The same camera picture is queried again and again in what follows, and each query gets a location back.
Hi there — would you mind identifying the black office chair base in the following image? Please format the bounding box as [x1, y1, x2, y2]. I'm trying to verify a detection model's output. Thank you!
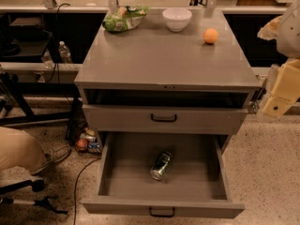
[0, 179, 68, 215]

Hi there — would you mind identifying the black drawer handle middle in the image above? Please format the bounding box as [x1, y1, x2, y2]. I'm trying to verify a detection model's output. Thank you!
[149, 207, 175, 218]

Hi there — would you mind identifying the green soda can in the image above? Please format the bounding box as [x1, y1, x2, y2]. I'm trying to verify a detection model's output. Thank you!
[150, 151, 172, 181]

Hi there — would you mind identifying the white bowl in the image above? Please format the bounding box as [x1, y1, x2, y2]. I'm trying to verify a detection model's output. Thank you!
[162, 7, 192, 32]

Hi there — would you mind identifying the orange fruit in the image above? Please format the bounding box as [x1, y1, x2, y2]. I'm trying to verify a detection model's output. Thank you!
[202, 28, 218, 44]

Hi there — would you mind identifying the black drawer handle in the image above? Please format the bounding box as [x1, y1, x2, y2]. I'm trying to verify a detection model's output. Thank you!
[149, 207, 175, 218]
[150, 113, 177, 123]

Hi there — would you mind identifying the black drawer handle top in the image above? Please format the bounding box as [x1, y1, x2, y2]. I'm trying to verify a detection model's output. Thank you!
[150, 113, 177, 123]

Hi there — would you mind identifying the grey drawer cabinet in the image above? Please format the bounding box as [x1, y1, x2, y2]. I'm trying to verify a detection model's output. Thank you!
[75, 9, 259, 146]

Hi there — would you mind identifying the red apple on floor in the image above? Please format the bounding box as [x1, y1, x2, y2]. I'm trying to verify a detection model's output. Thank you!
[76, 139, 88, 151]

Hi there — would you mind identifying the black floor cable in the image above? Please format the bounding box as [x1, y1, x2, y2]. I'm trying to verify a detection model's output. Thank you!
[72, 157, 101, 225]

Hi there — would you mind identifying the person's leg in khaki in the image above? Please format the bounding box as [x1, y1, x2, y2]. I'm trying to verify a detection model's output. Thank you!
[0, 127, 47, 173]

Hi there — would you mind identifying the grey sneaker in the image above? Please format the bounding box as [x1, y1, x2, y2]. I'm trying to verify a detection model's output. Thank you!
[29, 145, 71, 175]

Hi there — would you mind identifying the closed grey top drawer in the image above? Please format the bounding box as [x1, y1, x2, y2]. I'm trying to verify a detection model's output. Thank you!
[82, 105, 248, 135]

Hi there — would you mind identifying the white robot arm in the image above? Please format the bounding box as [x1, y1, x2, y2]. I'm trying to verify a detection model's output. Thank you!
[257, 0, 300, 119]

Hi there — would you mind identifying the green chip bag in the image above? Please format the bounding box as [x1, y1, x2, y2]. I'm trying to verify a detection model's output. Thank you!
[102, 6, 149, 33]

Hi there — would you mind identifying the clear water bottle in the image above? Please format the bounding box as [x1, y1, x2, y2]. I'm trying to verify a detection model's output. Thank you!
[41, 50, 54, 69]
[58, 41, 72, 64]

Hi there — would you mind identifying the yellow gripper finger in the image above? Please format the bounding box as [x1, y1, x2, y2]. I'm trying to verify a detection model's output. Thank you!
[257, 16, 281, 40]
[262, 58, 300, 118]

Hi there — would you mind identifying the open grey middle drawer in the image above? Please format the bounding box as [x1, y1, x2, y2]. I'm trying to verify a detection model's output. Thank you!
[82, 132, 245, 218]

